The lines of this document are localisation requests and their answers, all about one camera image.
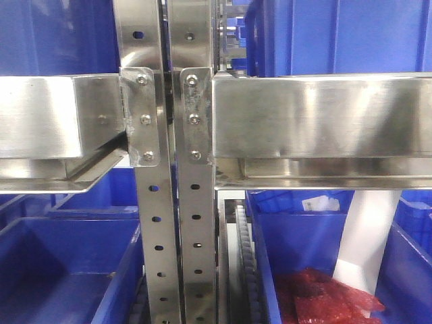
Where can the right steel shelf beam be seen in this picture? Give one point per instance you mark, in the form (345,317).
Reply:
(356,131)

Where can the steel shelf beam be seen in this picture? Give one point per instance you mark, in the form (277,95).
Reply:
(60,134)
(356,131)

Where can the right steel shelf upright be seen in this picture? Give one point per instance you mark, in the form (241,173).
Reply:
(191,49)

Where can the steel shelf upright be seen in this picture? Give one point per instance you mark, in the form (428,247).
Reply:
(191,49)
(139,27)

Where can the left steel shelf beam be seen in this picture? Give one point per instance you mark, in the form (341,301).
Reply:
(60,134)

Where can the left steel shelf upright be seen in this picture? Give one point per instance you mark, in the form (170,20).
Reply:
(139,27)

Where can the blue bin lower middle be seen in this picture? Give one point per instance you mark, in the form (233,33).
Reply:
(293,230)

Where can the blue bin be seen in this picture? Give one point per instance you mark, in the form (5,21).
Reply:
(404,284)
(333,37)
(293,230)
(46,38)
(69,270)

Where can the blue bin upper right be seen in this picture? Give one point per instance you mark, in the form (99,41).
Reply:
(333,37)

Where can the black roller track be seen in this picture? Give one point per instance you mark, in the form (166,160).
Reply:
(248,276)

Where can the red bubble wrap bags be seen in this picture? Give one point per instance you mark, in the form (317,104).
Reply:
(311,296)

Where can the blue bin lower left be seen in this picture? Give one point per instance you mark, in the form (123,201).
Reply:
(69,270)

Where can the blue bin upper left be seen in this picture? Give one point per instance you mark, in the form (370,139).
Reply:
(46,38)

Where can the blue bin lower right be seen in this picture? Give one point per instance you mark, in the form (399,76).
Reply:
(404,284)

